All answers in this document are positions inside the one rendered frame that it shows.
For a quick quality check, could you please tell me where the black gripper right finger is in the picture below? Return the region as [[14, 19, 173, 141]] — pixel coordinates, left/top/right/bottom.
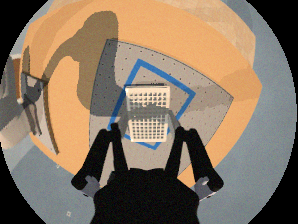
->
[[155, 110, 224, 203]]

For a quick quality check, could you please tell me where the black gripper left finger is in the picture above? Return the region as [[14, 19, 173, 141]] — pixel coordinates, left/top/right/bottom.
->
[[71, 110, 136, 202]]

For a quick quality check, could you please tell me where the blue tape outline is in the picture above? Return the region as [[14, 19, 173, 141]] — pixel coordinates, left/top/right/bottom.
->
[[107, 58, 196, 150]]

